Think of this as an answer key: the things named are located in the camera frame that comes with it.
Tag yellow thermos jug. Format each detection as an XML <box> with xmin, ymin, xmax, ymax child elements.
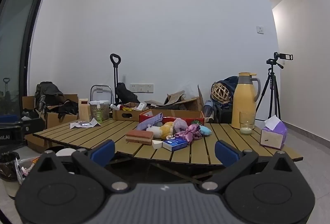
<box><xmin>231</xmin><ymin>72</ymin><xmax>262</xmax><ymax>130</ymax></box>

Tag yellow and white plush toy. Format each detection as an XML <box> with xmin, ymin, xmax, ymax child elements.
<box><xmin>146</xmin><ymin>122</ymin><xmax>175</xmax><ymax>140</ymax></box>

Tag white wall socket strip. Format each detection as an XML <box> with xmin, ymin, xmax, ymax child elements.
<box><xmin>129</xmin><ymin>83</ymin><xmax>154</xmax><ymax>94</ymax></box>

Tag sliding glass door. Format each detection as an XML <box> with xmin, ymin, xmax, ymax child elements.
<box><xmin>0</xmin><ymin>0</ymin><xmax>49</xmax><ymax>117</ymax></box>

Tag clear container with white lid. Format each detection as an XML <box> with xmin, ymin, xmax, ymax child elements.
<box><xmin>89</xmin><ymin>100</ymin><xmax>111</xmax><ymax>122</ymax></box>

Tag dark blue cloth bag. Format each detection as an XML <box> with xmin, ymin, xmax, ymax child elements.
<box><xmin>213</xmin><ymin>76</ymin><xmax>239</xmax><ymax>111</ymax></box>

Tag purple satin bow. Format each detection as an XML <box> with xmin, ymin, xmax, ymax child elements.
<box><xmin>175</xmin><ymin>124</ymin><xmax>203</xmax><ymax>143</ymax></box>

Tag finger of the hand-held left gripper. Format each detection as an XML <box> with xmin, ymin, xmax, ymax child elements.
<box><xmin>0</xmin><ymin>114</ymin><xmax>25</xmax><ymax>128</ymax></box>

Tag white paper sheet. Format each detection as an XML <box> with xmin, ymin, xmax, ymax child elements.
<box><xmin>70</xmin><ymin>118</ymin><xmax>102</xmax><ymax>129</ymax></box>

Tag black tripod with camera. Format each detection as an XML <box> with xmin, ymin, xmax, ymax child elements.
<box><xmin>255</xmin><ymin>52</ymin><xmax>293</xmax><ymax>122</ymax></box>

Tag wicker ball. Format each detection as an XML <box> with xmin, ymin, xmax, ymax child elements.
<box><xmin>211</xmin><ymin>82</ymin><xmax>231</xmax><ymax>105</ymax></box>

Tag black hand cart handle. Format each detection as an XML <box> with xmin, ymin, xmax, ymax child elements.
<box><xmin>109</xmin><ymin>53</ymin><xmax>122</xmax><ymax>106</ymax></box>

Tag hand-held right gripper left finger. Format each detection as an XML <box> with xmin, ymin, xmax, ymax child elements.
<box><xmin>27</xmin><ymin>140</ymin><xmax>129</xmax><ymax>192</ymax></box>

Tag clear plastic bag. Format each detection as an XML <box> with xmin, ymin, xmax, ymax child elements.
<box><xmin>15</xmin><ymin>156</ymin><xmax>40</xmax><ymax>186</ymax></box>

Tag large open cardboard box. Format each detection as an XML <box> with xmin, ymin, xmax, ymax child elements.
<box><xmin>144</xmin><ymin>84</ymin><xmax>205</xmax><ymax>113</ymax></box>

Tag cardboard box with clothes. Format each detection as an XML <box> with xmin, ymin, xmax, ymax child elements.
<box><xmin>22</xmin><ymin>94</ymin><xmax>79</xmax><ymax>130</ymax></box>

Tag beige felt cloth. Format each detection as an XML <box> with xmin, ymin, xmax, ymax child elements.
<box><xmin>164</xmin><ymin>91</ymin><xmax>186</xmax><ymax>106</ymax></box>

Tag green spray bottle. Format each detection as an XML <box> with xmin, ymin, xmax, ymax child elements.
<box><xmin>95</xmin><ymin>101</ymin><xmax>103</xmax><ymax>122</ymax></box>

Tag purple tissue pack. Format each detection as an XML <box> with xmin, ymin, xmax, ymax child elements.
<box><xmin>260</xmin><ymin>115</ymin><xmax>288</xmax><ymax>150</ymax></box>

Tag glass cup with candle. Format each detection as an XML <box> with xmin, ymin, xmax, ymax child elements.
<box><xmin>239</xmin><ymin>112</ymin><xmax>256</xmax><ymax>136</ymax></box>

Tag beige wooden carton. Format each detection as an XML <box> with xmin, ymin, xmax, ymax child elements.
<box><xmin>78</xmin><ymin>98</ymin><xmax>92</xmax><ymax>122</ymax></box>

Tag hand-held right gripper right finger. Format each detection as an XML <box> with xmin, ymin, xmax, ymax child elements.
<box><xmin>201</xmin><ymin>140</ymin><xmax>302</xmax><ymax>192</ymax></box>

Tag black case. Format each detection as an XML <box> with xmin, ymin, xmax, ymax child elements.
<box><xmin>214</xmin><ymin>105</ymin><xmax>234</xmax><ymax>124</ymax></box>

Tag red cardboard box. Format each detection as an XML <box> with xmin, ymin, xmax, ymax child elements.
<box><xmin>139</xmin><ymin>109</ymin><xmax>205</xmax><ymax>127</ymax></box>

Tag white bin with dark liner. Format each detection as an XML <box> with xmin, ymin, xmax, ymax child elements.
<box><xmin>0</xmin><ymin>151</ymin><xmax>20</xmax><ymax>199</ymax></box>

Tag white metal frame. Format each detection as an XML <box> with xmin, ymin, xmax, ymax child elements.
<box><xmin>90</xmin><ymin>84</ymin><xmax>113</xmax><ymax>104</ymax></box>

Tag black bag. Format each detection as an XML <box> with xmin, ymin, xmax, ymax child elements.
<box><xmin>115</xmin><ymin>82</ymin><xmax>140</xmax><ymax>104</ymax></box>

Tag brown cardboard tray box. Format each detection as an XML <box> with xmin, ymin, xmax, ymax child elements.
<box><xmin>112</xmin><ymin>102</ymin><xmax>145</xmax><ymax>122</ymax></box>

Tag small blue packet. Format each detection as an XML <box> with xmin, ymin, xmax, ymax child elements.
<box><xmin>162</xmin><ymin>137</ymin><xmax>188</xmax><ymax>152</ymax></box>

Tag olive backpack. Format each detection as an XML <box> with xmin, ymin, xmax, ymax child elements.
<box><xmin>34</xmin><ymin>81</ymin><xmax>65</xmax><ymax>114</ymax></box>

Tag blue water bottle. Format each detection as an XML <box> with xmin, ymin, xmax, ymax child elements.
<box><xmin>203</xmin><ymin>100</ymin><xmax>215</xmax><ymax>122</ymax></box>

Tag brown sponge block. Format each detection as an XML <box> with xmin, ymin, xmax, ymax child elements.
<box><xmin>125</xmin><ymin>129</ymin><xmax>154</xmax><ymax>145</ymax></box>

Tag purple towel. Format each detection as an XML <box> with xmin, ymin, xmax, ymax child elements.
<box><xmin>136</xmin><ymin>113</ymin><xmax>163</xmax><ymax>131</ymax></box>

